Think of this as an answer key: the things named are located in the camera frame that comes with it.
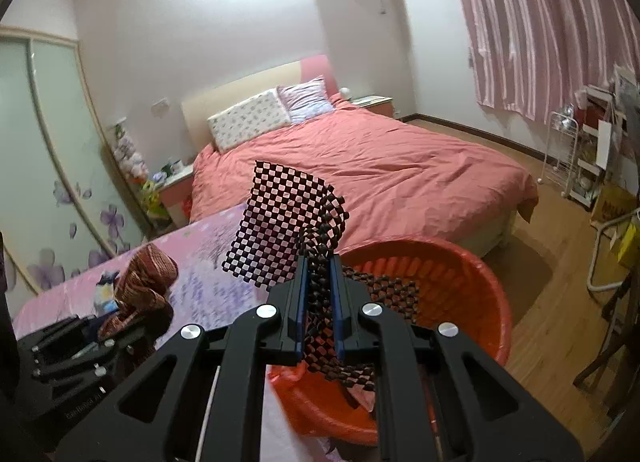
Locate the brown knitted cloth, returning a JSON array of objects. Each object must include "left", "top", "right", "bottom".
[{"left": 97, "top": 244, "right": 179, "bottom": 359}]

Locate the brown paper bag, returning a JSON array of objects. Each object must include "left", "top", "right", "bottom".
[{"left": 590, "top": 182, "right": 632, "bottom": 226}]

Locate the yellow box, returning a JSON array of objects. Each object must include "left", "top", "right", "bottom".
[{"left": 617, "top": 219, "right": 640, "bottom": 269}]

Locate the white floral pillow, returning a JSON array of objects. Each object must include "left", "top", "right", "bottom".
[{"left": 207, "top": 88, "right": 292, "bottom": 153}]

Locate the white wire rack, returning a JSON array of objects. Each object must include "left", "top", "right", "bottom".
[{"left": 541, "top": 110, "right": 581, "bottom": 193}]

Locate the orange plastic laundry basket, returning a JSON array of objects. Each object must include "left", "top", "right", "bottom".
[{"left": 267, "top": 237, "right": 514, "bottom": 448}]

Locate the pink white nightstand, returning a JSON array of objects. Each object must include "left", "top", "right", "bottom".
[
  {"left": 158, "top": 164, "right": 196, "bottom": 231},
  {"left": 350, "top": 94, "right": 396, "bottom": 119}
]

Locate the beige and pink headboard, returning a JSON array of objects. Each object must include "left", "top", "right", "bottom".
[{"left": 180, "top": 55, "right": 337, "bottom": 163}]

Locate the white tube frame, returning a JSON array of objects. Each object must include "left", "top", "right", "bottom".
[{"left": 587, "top": 221, "right": 632, "bottom": 293}]

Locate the purple floral tablecloth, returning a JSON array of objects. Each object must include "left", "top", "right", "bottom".
[{"left": 12, "top": 202, "right": 381, "bottom": 462}]

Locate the bed with pink duvet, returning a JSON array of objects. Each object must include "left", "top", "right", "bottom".
[{"left": 190, "top": 100, "right": 540, "bottom": 270}]

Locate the small blue white packet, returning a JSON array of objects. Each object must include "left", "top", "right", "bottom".
[{"left": 94, "top": 273, "right": 120, "bottom": 316}]

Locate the white shelf cart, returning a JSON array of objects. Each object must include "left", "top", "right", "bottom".
[{"left": 570, "top": 86, "right": 627, "bottom": 209}]

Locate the black pink checkered cloth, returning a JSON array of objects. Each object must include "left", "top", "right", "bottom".
[{"left": 222, "top": 160, "right": 426, "bottom": 411}]

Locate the pink striped pillow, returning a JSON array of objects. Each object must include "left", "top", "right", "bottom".
[{"left": 277, "top": 76, "right": 335, "bottom": 124}]

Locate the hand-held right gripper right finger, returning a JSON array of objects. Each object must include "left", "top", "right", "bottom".
[{"left": 330, "top": 254, "right": 586, "bottom": 462}]

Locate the dark wooden chair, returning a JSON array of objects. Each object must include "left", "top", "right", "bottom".
[{"left": 571, "top": 269, "right": 640, "bottom": 395}]

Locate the yellow green plush toy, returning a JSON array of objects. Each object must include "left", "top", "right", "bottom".
[{"left": 139, "top": 177, "right": 169, "bottom": 221}]

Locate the floral sliding door wardrobe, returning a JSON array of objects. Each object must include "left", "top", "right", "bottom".
[{"left": 0, "top": 26, "right": 152, "bottom": 295}]

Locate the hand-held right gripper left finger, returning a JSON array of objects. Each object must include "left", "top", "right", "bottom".
[{"left": 55, "top": 257, "right": 308, "bottom": 462}]

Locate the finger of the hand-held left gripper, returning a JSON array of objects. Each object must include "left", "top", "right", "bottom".
[{"left": 118, "top": 321, "right": 174, "bottom": 384}]

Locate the pink striped curtain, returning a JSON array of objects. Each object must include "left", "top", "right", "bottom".
[{"left": 442, "top": 0, "right": 640, "bottom": 123}]

